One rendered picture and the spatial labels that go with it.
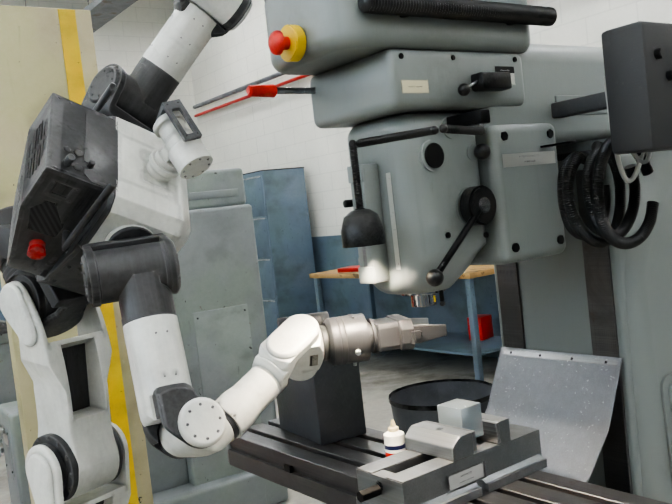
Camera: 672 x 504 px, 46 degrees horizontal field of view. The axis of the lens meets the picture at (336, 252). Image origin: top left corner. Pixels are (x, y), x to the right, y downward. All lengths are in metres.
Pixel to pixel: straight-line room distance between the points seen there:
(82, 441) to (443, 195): 0.89
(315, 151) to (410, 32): 7.66
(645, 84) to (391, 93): 0.41
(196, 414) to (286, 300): 7.53
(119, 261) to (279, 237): 7.43
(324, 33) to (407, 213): 0.33
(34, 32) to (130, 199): 1.68
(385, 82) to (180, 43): 0.50
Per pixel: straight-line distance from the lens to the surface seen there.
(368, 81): 1.36
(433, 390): 3.79
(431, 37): 1.38
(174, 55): 1.66
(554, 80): 1.64
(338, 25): 1.29
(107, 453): 1.77
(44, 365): 1.69
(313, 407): 1.79
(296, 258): 8.84
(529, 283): 1.80
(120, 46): 11.21
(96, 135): 1.49
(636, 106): 1.41
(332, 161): 8.74
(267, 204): 8.67
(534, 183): 1.54
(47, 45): 3.04
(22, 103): 2.97
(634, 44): 1.42
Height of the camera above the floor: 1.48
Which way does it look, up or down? 3 degrees down
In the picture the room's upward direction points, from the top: 7 degrees counter-clockwise
